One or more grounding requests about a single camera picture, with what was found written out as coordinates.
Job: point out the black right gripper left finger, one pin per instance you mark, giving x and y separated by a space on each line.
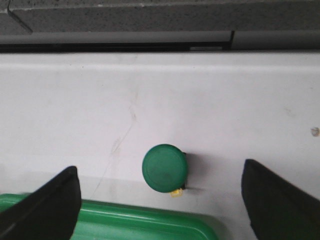
49 213

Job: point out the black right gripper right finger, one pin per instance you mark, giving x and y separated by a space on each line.
277 209

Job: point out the green mushroom push button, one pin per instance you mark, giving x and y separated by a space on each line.
165 169

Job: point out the green plastic tray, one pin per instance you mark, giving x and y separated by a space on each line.
123 222

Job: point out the grey stone counter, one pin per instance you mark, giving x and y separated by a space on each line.
240 24

